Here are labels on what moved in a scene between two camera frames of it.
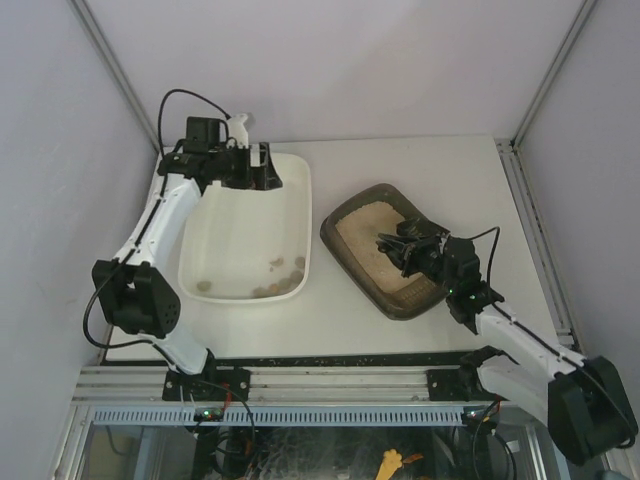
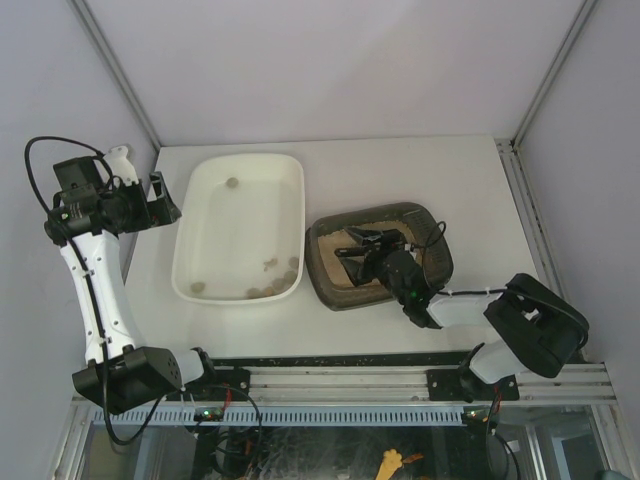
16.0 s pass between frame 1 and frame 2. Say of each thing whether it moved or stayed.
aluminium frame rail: stayed
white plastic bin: stayed
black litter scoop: moved
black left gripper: moved
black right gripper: moved
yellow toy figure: stayed
